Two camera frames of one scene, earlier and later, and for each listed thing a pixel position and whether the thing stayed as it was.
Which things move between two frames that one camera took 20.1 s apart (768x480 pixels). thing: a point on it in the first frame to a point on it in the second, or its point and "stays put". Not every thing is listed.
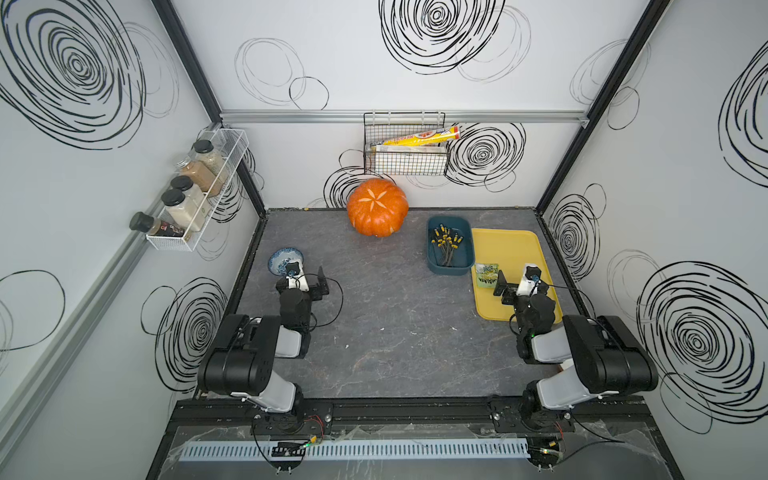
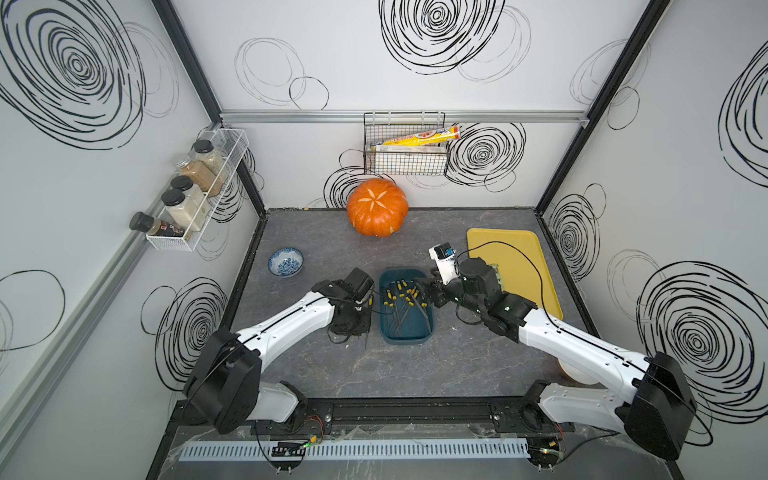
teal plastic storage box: x=463 y=257 to x=406 y=310
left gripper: x=315 y=294 to x=364 y=325
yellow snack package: x=430 y=136 stays put
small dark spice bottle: x=154 y=227 stays put
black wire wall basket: x=414 y=159 stays put
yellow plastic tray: x=511 y=250 stays put
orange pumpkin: x=376 y=207 stays put
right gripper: x=510 y=292 to x=433 y=287
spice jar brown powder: x=202 y=177 stays put
